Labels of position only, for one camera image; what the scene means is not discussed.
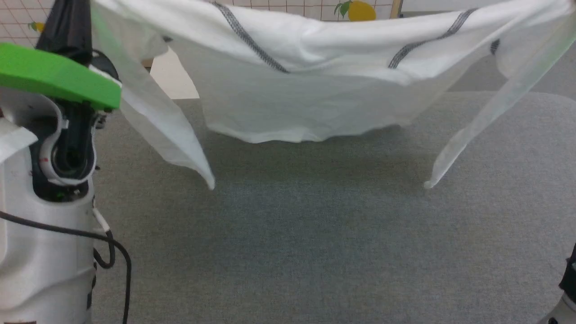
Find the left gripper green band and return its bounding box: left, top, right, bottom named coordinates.
left=0, top=0, right=123, bottom=112

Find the white garment with black stitching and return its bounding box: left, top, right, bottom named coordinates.
left=90, top=0, right=576, bottom=190

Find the grey fabric sofa cushion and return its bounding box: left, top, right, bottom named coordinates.
left=89, top=90, right=576, bottom=324

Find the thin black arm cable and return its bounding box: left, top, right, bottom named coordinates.
left=92, top=206, right=117, bottom=270
left=0, top=211, right=132, bottom=324

